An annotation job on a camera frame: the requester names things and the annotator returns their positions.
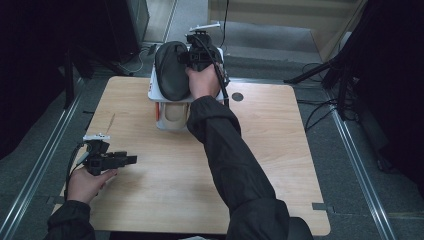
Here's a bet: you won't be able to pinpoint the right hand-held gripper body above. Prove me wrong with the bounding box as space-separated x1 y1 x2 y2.
186 21 224 73

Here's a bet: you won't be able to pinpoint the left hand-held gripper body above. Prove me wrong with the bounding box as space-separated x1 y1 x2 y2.
82 133 118 177

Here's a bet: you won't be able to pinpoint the black flip-flop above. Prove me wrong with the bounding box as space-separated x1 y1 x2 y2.
154 40 192 102

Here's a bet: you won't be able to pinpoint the white shoe rack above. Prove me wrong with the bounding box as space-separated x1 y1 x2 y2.
147 45 228 132

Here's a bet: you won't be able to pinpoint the cream perforated clog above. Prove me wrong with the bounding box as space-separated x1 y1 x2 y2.
162 102 190 130

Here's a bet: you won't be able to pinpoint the person's right hand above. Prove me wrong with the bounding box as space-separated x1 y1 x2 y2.
185 65 223 101

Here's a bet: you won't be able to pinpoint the person's left hand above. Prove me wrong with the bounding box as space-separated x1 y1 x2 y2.
66 167 118 205

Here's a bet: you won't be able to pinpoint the grey tape strip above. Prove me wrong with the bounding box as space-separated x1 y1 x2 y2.
46 195 68 206
311 202 335 213

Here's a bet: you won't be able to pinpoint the black cabinet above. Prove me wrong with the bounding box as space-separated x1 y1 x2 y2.
106 0 150 64

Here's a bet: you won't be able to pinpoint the wooden platform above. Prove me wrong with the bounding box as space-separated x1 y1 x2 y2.
208 0 368 63

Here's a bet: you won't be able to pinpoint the black curtain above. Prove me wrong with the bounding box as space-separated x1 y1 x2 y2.
336 0 424 191
0 0 111 161

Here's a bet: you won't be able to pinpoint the black tripod stand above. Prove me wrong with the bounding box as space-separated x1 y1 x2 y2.
283 49 361 121

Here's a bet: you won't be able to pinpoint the right hand-held gripper cable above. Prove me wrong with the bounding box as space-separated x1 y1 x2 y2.
196 34 231 108

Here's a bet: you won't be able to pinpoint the hand-held gripper cable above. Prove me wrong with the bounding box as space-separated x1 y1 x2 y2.
64 141 91 201
196 34 231 108

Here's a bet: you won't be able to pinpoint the left hand-held gripper cable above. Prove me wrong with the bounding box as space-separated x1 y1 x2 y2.
64 141 91 201

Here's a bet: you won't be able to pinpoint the white floor cable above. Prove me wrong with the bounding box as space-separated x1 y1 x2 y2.
119 49 149 76

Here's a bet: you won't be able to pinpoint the hanging black cable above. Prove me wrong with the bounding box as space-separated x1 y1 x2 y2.
218 0 231 49

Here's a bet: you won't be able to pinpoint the metal floor rail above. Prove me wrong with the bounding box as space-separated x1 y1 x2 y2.
0 78 86 240
324 91 398 240

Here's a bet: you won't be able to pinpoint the black floor cables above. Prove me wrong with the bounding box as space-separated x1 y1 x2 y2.
296 61 339 133

